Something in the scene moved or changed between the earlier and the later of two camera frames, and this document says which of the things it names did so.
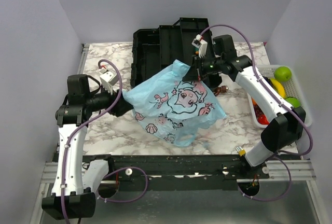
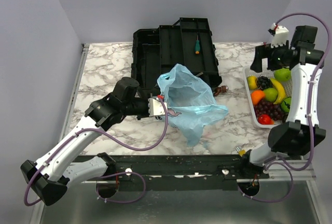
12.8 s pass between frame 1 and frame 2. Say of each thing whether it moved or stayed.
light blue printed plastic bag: moved
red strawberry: stayed
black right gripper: moved
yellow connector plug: stayed
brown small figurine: stayed
